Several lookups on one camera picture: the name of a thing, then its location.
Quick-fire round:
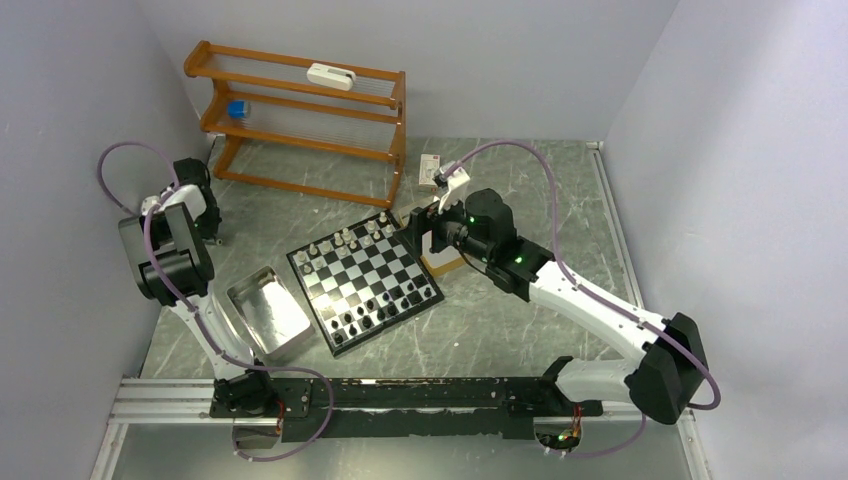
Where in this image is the black white chess board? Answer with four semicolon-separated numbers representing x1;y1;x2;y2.
286;210;444;357

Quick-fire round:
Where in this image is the white device on rack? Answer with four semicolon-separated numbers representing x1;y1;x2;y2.
306;63;357;91

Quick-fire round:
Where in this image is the blue cap on rack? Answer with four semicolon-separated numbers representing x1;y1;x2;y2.
226;100;251;120

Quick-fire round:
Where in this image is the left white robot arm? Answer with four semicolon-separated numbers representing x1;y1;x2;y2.
118;158;282;417

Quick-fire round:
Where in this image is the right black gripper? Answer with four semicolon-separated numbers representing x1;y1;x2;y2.
392;186;492;264

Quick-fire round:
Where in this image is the small white red box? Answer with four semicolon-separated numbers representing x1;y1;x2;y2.
418;153;441;190

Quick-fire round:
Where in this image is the wooden three-tier rack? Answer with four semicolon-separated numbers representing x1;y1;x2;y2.
183;40;407;209

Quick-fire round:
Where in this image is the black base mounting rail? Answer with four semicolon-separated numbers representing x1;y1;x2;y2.
209;371;603;442

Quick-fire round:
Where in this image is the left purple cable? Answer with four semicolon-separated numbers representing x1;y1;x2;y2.
97;140;336;464

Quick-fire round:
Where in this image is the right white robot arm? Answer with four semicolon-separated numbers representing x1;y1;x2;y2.
398;189;715;425

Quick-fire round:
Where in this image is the silver tin with white pieces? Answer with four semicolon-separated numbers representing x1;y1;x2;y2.
226;266;314;359

